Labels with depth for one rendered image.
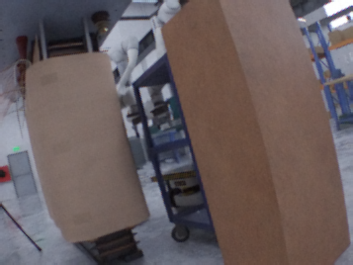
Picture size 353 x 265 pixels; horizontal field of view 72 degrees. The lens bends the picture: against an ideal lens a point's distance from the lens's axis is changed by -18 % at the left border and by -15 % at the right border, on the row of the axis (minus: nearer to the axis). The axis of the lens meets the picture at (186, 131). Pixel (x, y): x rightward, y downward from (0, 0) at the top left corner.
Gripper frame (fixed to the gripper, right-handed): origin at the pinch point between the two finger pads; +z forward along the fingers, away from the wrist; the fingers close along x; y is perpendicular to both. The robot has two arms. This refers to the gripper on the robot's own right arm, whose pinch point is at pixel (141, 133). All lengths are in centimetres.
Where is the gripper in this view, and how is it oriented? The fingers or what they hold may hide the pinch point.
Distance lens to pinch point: 224.8
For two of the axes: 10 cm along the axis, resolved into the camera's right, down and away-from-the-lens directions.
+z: 2.6, 9.6, -0.4
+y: 7.0, -1.6, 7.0
